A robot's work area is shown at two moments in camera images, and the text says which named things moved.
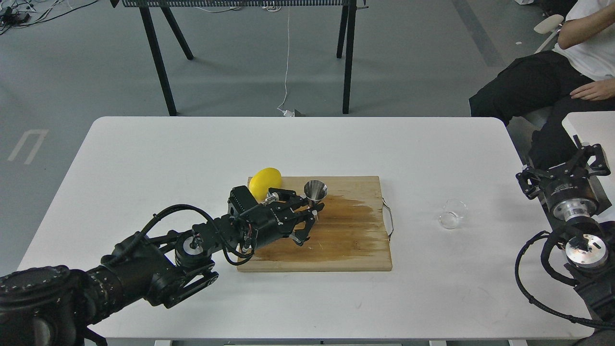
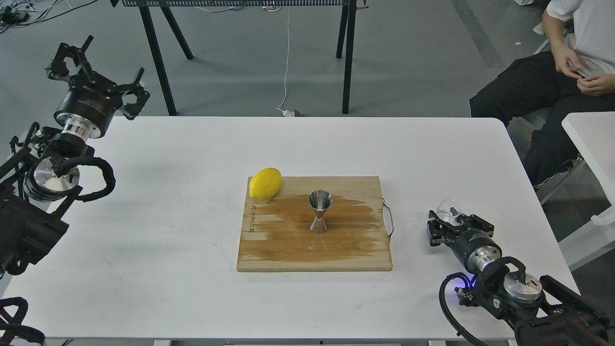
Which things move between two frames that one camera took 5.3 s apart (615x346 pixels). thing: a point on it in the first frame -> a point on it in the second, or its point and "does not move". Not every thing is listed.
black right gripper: x=568 y=193 -> x=474 y=248
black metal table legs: x=347 y=21 does not move
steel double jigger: x=314 y=191 -> x=320 y=200
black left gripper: x=257 y=223 -> x=87 y=107
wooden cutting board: x=350 y=233 does not move
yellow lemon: x=263 y=179 does not move
